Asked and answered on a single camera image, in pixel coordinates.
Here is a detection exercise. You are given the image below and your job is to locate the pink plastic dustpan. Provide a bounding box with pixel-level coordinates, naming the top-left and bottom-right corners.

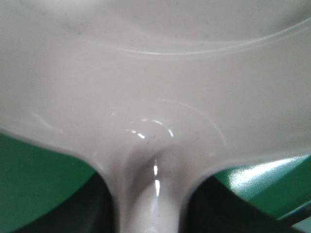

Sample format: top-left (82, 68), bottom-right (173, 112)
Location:
top-left (0, 0), bottom-right (311, 233)

